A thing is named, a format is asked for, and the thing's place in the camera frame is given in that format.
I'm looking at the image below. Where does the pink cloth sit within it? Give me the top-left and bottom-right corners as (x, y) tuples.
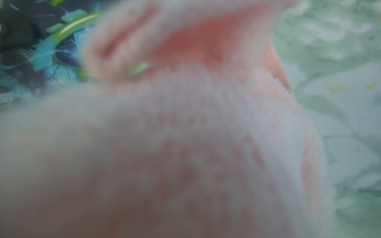
(1, 1), (335, 238)

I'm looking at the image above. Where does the white book with galaxy cover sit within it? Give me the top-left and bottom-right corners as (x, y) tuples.
(1, 1), (111, 106)

